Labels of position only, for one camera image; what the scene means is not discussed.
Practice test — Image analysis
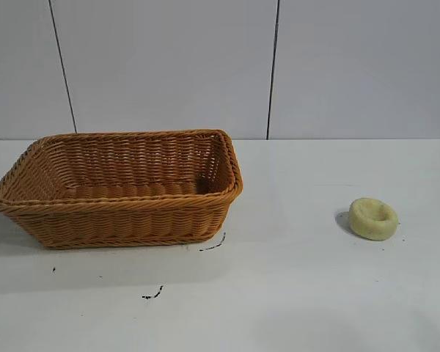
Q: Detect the pale yellow round pastry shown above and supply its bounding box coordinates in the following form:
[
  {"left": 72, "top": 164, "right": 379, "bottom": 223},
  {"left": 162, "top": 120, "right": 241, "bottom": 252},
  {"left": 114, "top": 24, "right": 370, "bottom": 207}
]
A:
[{"left": 348, "top": 197, "right": 400, "bottom": 242}]

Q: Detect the brown woven wicker basket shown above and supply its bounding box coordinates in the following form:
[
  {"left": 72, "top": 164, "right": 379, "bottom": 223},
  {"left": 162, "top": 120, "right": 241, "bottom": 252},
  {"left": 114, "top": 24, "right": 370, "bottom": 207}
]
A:
[{"left": 0, "top": 128, "right": 245, "bottom": 251}]

